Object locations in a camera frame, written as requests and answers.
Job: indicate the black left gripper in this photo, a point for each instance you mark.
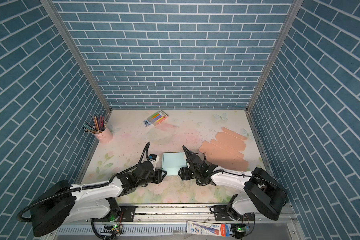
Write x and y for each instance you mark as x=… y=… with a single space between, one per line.
x=159 y=179

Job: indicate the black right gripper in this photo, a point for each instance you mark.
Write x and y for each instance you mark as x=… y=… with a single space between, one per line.
x=183 y=173

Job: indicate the light blue paper box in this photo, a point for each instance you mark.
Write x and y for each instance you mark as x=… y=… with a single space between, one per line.
x=174 y=160

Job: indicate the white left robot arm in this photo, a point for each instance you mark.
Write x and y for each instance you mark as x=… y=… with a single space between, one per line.
x=66 y=203

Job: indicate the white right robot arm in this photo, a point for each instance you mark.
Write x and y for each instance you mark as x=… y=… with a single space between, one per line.
x=258 y=190

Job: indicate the pink flat cardboard box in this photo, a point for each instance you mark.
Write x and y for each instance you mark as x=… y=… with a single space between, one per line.
x=226 y=150

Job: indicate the toothpaste style flat box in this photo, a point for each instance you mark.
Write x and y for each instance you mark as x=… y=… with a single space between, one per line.
x=207 y=229

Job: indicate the coloured marker pack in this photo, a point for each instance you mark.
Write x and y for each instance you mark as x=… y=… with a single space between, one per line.
x=158 y=117

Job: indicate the pink pencil cup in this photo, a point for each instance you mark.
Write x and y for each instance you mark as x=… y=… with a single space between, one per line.
x=105 y=136

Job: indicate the coloured pencils bundle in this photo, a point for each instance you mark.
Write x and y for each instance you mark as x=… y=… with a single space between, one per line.
x=96 y=125

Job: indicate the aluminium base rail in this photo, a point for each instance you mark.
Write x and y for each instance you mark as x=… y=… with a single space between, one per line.
x=169 y=221

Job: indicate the left electronics board with wires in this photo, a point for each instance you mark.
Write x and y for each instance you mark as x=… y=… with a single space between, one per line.
x=111 y=232

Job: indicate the aluminium corner post right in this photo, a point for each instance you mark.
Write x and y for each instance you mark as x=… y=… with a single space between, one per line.
x=292 y=13

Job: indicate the aluminium corner post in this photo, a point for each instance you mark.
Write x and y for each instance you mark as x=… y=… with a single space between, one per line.
x=292 y=13
x=65 y=34

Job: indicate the aluminium corner post left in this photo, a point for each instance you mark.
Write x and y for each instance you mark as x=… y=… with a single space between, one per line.
x=65 y=34

